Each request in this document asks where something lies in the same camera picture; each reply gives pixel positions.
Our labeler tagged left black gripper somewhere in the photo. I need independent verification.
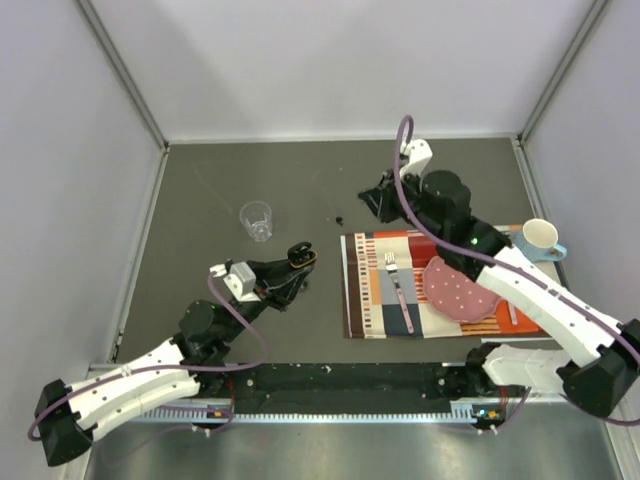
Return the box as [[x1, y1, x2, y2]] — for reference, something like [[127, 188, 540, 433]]
[[220, 256, 314, 343]]

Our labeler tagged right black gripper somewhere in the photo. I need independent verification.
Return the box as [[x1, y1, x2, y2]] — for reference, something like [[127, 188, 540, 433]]
[[360, 165, 446, 245]]

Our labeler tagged black oval earbud case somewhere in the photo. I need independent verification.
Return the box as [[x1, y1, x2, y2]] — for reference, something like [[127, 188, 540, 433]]
[[287, 241, 318, 269]]

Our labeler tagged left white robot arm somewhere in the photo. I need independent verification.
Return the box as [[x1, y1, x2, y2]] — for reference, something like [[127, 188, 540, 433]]
[[28, 243, 317, 467]]

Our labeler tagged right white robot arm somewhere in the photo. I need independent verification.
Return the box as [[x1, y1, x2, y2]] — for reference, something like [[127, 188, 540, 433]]
[[358, 170, 639, 420]]

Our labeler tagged clear plastic cup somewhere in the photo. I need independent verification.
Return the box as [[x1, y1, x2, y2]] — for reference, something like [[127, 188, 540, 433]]
[[239, 201, 273, 242]]

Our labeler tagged colourful patterned placemat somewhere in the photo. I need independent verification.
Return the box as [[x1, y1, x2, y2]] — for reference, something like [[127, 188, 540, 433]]
[[340, 230, 546, 340]]

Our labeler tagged pink dotted plate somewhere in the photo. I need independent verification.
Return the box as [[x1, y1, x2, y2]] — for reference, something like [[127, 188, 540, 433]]
[[422, 256, 500, 324]]

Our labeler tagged light blue mug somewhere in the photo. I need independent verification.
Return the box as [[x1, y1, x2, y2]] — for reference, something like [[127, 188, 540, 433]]
[[511, 218, 567, 263]]

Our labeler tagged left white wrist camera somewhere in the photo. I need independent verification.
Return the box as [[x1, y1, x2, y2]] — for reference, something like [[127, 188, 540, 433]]
[[209, 260, 260, 303]]

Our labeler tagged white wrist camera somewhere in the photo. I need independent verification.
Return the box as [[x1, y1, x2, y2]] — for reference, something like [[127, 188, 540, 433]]
[[399, 139, 433, 178], [209, 260, 260, 303]]

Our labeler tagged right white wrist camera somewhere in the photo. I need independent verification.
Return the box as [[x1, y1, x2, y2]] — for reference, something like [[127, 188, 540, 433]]
[[399, 139, 433, 178]]

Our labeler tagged pink handled fork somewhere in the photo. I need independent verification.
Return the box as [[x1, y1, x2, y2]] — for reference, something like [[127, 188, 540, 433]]
[[384, 252, 415, 334]]

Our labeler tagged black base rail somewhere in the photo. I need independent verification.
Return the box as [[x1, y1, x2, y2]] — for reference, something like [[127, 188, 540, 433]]
[[219, 362, 481, 416]]

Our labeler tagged pink handled knife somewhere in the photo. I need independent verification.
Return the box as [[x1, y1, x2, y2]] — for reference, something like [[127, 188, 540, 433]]
[[507, 303, 519, 326]]

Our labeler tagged aluminium frame profile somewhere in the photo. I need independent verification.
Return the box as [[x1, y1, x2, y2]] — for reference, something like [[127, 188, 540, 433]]
[[79, 362, 626, 436]]

